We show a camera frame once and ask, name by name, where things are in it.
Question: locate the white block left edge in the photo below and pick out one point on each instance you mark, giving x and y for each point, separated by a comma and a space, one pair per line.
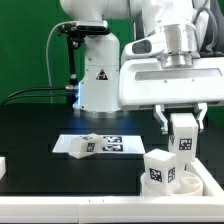
2, 167

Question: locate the black camera on stand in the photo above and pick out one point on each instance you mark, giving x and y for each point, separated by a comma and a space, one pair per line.
76, 32

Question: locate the white paper marker sheet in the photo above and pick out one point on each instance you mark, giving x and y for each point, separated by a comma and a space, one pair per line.
121, 144

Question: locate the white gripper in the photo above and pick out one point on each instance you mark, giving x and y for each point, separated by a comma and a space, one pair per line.
143, 84

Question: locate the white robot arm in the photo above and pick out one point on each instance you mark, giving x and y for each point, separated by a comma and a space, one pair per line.
148, 54

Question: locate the white front rail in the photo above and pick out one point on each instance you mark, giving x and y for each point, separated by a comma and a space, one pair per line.
82, 210

